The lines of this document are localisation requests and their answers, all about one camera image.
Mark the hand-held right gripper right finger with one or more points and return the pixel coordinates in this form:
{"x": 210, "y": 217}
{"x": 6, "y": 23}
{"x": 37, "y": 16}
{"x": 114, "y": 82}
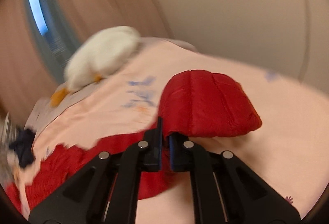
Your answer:
{"x": 177, "y": 155}

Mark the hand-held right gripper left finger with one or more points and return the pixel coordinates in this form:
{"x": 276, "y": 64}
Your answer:
{"x": 151, "y": 156}

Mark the red puffer jacket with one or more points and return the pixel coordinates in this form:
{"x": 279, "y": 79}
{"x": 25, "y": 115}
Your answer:
{"x": 210, "y": 103}

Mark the pink printed duvet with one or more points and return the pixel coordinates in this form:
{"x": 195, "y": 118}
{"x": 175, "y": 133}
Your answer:
{"x": 257, "y": 162}

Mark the white plush duck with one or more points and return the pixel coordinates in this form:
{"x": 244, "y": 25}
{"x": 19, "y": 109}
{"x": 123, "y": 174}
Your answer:
{"x": 102, "y": 54}

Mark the navy blue garment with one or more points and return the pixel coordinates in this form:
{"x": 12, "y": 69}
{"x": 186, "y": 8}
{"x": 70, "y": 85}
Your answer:
{"x": 24, "y": 147}

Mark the grey-blue printed curtain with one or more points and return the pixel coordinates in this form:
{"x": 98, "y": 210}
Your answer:
{"x": 55, "y": 52}

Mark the window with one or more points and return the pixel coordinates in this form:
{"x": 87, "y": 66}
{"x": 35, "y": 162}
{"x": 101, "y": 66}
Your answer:
{"x": 36, "y": 5}

